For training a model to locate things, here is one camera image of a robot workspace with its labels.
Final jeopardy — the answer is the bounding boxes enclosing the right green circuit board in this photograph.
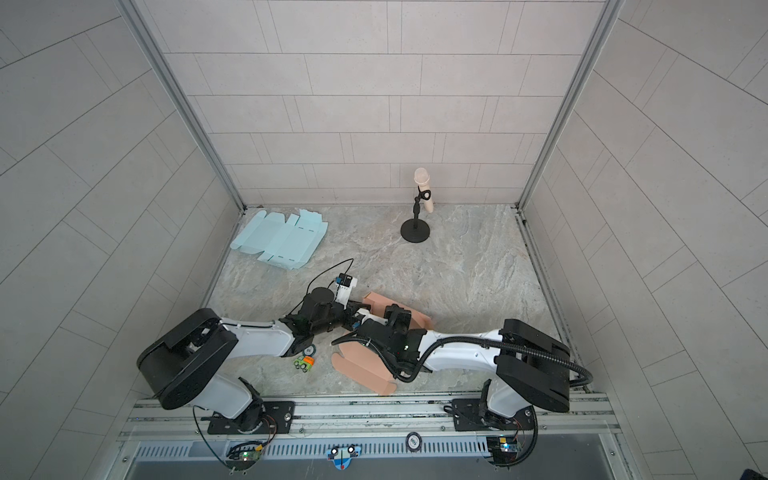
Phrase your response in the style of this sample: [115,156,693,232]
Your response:
[486,436,520,466]

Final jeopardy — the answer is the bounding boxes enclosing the green circuit board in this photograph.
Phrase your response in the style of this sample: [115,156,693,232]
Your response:
[486,436,520,466]
[226,441,265,471]

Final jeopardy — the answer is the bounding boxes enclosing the blue sticker marker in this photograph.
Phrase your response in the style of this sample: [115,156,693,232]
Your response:
[326,444,361,471]

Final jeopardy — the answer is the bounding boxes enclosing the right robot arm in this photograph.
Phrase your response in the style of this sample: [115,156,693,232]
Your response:
[350,304,574,417]

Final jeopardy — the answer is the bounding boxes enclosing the light blue flat cardboard box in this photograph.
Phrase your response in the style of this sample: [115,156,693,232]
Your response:
[230,209,328,270]

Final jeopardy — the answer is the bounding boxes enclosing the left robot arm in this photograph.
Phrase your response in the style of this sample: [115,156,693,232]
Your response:
[136,287,364,420]

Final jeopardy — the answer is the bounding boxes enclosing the small colourful toy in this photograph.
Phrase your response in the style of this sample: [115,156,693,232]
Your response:
[294,356,315,373]

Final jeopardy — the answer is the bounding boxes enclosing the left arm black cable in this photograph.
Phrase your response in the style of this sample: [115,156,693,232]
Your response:
[287,258,355,316]

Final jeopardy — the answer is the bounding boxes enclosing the aluminium corner post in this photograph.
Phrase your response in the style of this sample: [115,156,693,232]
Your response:
[116,0,247,215]
[517,0,623,213]

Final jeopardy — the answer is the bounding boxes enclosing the round black white badge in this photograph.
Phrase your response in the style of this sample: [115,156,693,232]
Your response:
[405,432,423,453]

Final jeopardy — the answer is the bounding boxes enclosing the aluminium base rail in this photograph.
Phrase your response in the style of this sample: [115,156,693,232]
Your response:
[117,392,621,460]

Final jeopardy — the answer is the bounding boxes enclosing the beige microphone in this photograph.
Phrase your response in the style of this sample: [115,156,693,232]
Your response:
[414,167,434,213]

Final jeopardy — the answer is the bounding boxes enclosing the left green circuit board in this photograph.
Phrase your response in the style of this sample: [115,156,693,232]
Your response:
[226,441,265,471]

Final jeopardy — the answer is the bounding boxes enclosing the aluminium corner post right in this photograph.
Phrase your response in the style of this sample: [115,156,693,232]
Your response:
[517,0,623,213]

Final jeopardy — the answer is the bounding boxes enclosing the pink paper box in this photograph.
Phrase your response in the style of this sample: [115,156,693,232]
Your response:
[331,292,434,396]

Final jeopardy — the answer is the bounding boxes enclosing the aluminium corner post left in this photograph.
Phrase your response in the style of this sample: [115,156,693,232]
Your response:
[116,0,247,215]

